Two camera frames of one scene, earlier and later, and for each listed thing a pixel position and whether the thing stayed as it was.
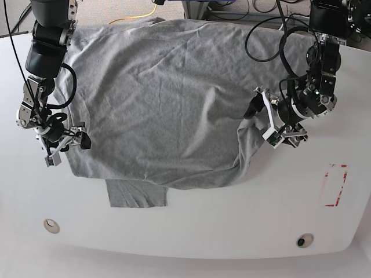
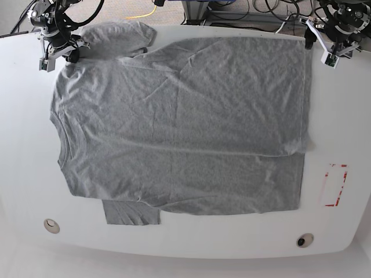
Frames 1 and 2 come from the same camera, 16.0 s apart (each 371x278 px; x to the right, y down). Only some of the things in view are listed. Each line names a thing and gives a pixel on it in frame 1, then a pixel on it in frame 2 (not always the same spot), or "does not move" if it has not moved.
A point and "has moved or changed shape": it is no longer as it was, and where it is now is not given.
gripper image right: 285,118 → 336,42
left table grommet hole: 51,226 does not move
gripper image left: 55,136 → 58,45
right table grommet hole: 305,240 does not move
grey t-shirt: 162,103 has moved or changed shape
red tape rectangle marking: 344,178 does not move
